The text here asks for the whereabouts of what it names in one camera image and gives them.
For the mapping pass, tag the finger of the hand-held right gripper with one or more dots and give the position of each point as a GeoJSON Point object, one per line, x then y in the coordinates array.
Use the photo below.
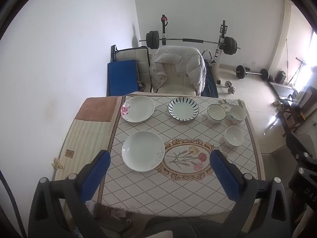
{"type": "Point", "coordinates": [308, 164]}

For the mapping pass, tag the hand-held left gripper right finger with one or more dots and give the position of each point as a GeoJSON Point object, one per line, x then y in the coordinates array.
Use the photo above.
{"type": "Point", "coordinates": [224, 176]}

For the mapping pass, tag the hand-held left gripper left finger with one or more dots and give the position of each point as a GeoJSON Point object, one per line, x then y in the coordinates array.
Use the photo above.
{"type": "Point", "coordinates": [96, 176]}

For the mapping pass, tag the black rimmed white bowl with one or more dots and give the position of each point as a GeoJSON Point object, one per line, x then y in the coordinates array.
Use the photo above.
{"type": "Point", "coordinates": [216, 112]}

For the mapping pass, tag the blue striped plate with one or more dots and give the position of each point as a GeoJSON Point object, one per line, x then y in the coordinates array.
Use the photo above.
{"type": "Point", "coordinates": [183, 109]}

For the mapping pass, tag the pink floral white plate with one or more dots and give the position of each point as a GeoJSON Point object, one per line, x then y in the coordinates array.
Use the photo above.
{"type": "Point", "coordinates": [138, 109]}

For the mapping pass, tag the barbell with black plates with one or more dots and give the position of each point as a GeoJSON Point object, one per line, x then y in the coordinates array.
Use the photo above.
{"type": "Point", "coordinates": [152, 40]}

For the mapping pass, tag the crumpled tissue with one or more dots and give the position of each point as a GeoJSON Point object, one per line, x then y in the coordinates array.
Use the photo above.
{"type": "Point", "coordinates": [57, 163]}

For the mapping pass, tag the small plain white bowl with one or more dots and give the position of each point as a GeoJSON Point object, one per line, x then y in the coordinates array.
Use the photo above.
{"type": "Point", "coordinates": [234, 135]}

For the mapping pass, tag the beige striped brown cloth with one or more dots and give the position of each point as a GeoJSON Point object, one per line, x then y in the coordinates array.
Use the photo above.
{"type": "Point", "coordinates": [86, 133]}

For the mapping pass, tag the diamond patterned floral tablecloth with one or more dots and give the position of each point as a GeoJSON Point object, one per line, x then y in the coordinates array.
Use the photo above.
{"type": "Point", "coordinates": [153, 191]}

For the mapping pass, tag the blue dotted white bowl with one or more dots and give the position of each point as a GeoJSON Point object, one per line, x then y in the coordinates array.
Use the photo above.
{"type": "Point", "coordinates": [237, 114]}

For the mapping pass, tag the dark wooden armchair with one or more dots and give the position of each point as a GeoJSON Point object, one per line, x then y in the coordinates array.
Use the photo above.
{"type": "Point", "coordinates": [305, 98]}

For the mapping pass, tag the black flat exercise board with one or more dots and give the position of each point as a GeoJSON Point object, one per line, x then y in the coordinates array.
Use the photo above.
{"type": "Point", "coordinates": [281, 90]}

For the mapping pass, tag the chrome dumbbell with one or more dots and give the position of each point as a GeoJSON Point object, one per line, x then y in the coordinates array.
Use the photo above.
{"type": "Point", "coordinates": [229, 86]}

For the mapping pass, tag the black round object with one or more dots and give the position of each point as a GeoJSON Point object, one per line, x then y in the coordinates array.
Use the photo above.
{"type": "Point", "coordinates": [281, 77]}

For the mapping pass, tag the blue black weight bench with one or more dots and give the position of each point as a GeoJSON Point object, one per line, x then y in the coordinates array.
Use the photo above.
{"type": "Point", "coordinates": [210, 84]}

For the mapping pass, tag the tripod stand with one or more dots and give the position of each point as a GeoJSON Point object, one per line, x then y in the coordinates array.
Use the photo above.
{"type": "Point", "coordinates": [298, 67]}

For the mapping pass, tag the blue folded mat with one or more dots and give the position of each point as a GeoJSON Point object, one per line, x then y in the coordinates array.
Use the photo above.
{"type": "Point", "coordinates": [122, 79]}

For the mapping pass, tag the short black barbell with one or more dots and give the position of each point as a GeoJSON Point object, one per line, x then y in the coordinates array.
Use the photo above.
{"type": "Point", "coordinates": [240, 72]}

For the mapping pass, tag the cream leather chair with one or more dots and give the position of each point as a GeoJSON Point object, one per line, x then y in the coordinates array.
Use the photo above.
{"type": "Point", "coordinates": [174, 79]}

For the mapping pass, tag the cream chair with white jacket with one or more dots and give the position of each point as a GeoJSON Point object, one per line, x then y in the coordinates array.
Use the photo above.
{"type": "Point", "coordinates": [190, 62]}

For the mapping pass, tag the white barbell rack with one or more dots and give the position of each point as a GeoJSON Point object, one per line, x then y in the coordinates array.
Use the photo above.
{"type": "Point", "coordinates": [221, 54]}

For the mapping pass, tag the cream padded folding chair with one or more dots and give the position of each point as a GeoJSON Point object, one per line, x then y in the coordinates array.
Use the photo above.
{"type": "Point", "coordinates": [142, 59]}

